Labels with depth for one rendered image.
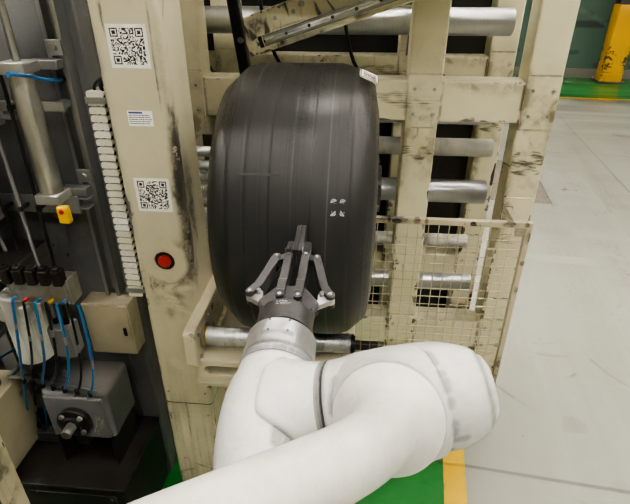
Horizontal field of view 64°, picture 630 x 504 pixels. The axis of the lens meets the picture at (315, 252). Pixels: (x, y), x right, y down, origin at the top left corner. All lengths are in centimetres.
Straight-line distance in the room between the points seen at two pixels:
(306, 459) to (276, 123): 64
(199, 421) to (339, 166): 89
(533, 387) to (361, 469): 218
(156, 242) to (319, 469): 87
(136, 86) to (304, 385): 70
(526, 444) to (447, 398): 180
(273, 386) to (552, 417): 197
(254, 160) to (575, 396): 201
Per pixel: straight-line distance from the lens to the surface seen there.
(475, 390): 49
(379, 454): 38
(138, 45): 103
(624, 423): 253
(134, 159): 109
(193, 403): 144
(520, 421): 235
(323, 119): 88
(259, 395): 53
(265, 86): 95
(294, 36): 135
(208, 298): 122
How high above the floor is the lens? 162
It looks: 29 degrees down
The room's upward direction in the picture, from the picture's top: straight up
